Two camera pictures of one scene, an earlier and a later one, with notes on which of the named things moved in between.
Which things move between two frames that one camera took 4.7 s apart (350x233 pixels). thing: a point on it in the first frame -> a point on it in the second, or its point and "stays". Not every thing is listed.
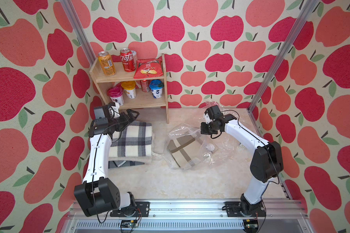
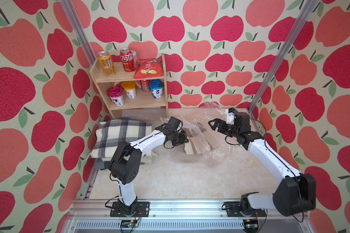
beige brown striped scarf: [185, 149] -> [199, 141]
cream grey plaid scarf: [135, 140] stays
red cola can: [128, 60] stays
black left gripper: [127, 121] -> [184, 139]
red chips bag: [148, 68] stays
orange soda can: [106, 63] stays
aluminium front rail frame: [284, 217] stays
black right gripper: [203, 130] -> [218, 121]
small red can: [145, 85] stays
